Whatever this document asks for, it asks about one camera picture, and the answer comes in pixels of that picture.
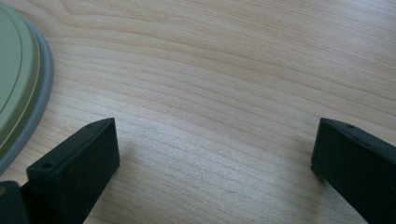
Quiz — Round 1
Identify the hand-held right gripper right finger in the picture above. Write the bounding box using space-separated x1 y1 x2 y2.
310 117 396 224

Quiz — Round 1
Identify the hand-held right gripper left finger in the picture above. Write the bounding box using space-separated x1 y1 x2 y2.
26 117 121 224

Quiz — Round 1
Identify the green round plate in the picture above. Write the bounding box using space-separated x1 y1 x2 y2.
0 3 55 175

